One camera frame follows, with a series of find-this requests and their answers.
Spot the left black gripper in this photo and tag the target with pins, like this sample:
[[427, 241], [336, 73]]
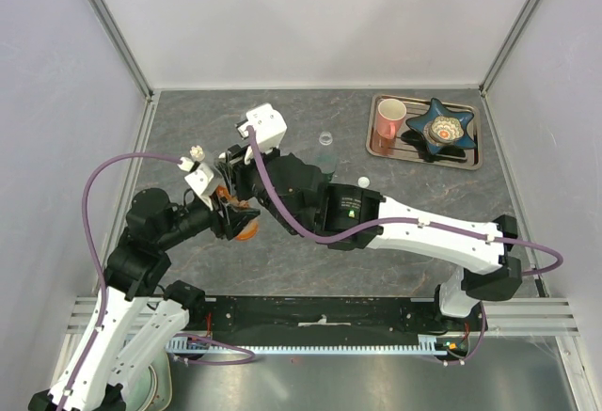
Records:
[[236, 218]]

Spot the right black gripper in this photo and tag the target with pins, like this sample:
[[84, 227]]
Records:
[[238, 171]]

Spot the orange drink bottle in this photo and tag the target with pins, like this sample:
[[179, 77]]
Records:
[[251, 228]]

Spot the cream bottle cap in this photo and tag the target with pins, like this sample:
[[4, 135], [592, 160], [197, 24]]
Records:
[[197, 153]]

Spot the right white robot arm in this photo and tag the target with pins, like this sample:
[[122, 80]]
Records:
[[346, 217]]

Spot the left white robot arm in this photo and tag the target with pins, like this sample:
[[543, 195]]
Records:
[[105, 367]]

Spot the green label water bottle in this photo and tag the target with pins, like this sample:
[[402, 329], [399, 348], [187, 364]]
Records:
[[326, 156]]

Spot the far white bottle cap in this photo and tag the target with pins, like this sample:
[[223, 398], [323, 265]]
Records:
[[363, 182]]

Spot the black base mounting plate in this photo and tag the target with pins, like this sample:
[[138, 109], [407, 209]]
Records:
[[229, 313]]

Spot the pink mug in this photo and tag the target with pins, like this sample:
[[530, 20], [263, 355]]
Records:
[[390, 116]]

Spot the green ceramic plate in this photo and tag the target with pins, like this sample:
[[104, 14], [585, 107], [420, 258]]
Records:
[[154, 390]]

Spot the small patterned bowl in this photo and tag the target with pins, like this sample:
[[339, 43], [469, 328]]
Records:
[[445, 130]]

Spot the blue star-shaped dish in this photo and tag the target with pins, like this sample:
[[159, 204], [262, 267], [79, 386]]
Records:
[[438, 108]]

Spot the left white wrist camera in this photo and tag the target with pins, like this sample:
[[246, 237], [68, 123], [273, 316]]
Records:
[[202, 178]]

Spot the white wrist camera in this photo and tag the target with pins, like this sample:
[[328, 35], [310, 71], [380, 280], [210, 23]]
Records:
[[268, 124], [202, 178]]

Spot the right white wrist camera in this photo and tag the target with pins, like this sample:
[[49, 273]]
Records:
[[268, 124]]

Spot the slotted cable duct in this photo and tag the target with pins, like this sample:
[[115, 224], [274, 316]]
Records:
[[424, 346]]

